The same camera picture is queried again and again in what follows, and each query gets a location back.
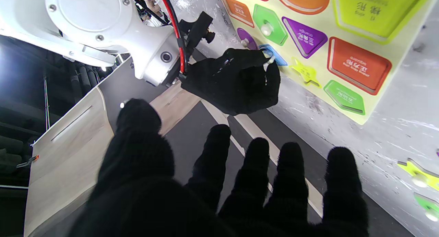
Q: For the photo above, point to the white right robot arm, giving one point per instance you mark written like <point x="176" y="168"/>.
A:
<point x="85" y="21"/>

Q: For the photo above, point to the wooden cutting board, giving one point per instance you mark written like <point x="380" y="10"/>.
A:
<point x="61" y="161"/>

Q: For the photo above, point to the purple circle puzzle piece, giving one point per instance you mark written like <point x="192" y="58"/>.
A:
<point x="248" y="36"/>

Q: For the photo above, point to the yellow star puzzle piece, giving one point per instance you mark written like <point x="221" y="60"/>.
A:
<point x="411" y="170"/>

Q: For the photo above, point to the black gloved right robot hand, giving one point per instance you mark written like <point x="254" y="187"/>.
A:
<point x="233" y="82"/>

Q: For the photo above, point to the yellow wooden shape puzzle board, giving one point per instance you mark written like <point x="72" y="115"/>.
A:
<point x="394" y="58"/>

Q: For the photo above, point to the green hexagon puzzle piece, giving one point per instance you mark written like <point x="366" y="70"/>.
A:
<point x="277" y="24"/>

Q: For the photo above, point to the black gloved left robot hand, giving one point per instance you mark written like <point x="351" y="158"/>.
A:
<point x="144" y="196"/>

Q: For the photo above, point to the blue diamond puzzle piece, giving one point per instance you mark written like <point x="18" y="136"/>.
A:
<point x="279" y="58"/>

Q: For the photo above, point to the green trapezoid puzzle piece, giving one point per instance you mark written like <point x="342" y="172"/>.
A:
<point x="427" y="206"/>

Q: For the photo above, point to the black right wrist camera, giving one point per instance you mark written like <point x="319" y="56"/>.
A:
<point x="197" y="29"/>

